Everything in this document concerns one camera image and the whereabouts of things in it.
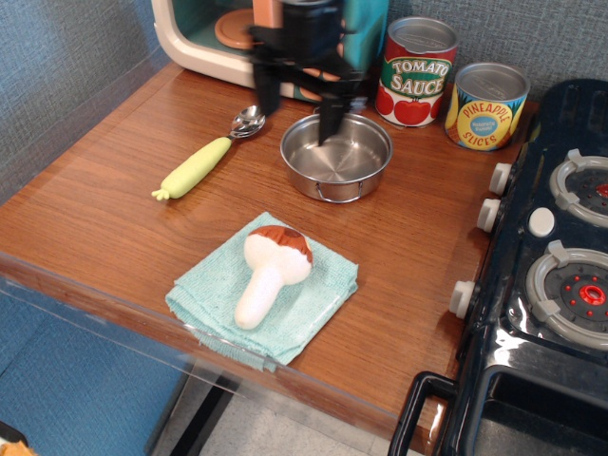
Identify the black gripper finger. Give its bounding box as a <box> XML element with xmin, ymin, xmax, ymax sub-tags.
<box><xmin>253</xmin><ymin>59</ymin><xmax>284</xmax><ymax>117</ymax></box>
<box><xmin>316</xmin><ymin>96</ymin><xmax>366</xmax><ymax>145</ymax></box>

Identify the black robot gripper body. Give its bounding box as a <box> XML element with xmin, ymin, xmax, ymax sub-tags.
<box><xmin>249</xmin><ymin>4</ymin><xmax>364</xmax><ymax>99</ymax></box>

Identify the stainless steel pot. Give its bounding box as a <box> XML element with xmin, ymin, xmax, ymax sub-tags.
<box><xmin>279</xmin><ymin>114</ymin><xmax>393</xmax><ymax>204</ymax></box>

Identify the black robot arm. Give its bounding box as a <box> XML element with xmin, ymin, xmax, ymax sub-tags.
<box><xmin>249</xmin><ymin>1</ymin><xmax>365</xmax><ymax>144</ymax></box>

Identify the toy microwave teal and cream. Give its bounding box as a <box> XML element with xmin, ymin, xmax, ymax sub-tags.
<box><xmin>152</xmin><ymin>0</ymin><xmax>389</xmax><ymax>87</ymax></box>

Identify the tomato sauce can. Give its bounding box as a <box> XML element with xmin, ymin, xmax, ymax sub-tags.
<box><xmin>375</xmin><ymin>16</ymin><xmax>459</xmax><ymax>127</ymax></box>

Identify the pineapple slices can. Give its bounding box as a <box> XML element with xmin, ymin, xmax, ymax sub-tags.
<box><xmin>445</xmin><ymin>63</ymin><xmax>530</xmax><ymax>151</ymax></box>

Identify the plush mushroom toy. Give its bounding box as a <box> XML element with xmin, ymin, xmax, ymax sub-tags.
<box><xmin>234</xmin><ymin>225</ymin><xmax>314</xmax><ymax>330</ymax></box>

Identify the light blue folded cloth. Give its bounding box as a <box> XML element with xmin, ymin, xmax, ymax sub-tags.
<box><xmin>165</xmin><ymin>212</ymin><xmax>358</xmax><ymax>371</ymax></box>

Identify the black toy stove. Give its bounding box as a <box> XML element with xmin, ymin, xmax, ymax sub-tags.
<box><xmin>389</xmin><ymin>79</ymin><xmax>607</xmax><ymax>455</ymax></box>

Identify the orange plush toy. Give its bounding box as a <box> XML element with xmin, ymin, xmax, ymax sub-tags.
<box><xmin>0</xmin><ymin>441</ymin><xmax>37</xmax><ymax>456</ymax></box>

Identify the spoon with green handle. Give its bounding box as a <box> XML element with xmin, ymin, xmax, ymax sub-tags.
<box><xmin>151</xmin><ymin>105</ymin><xmax>266</xmax><ymax>201</ymax></box>

